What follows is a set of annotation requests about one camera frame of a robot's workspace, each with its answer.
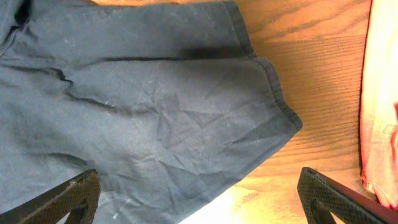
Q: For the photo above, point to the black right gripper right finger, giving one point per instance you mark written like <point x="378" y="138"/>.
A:
<point x="323" y="199"/>

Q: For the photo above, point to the dark blue denim shorts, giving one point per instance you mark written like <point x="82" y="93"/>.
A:
<point x="168" y="103"/>

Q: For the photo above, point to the red cloth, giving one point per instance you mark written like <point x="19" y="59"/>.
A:
<point x="378" y="117"/>

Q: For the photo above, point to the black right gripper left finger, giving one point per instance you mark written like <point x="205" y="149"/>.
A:
<point x="76" y="200"/>

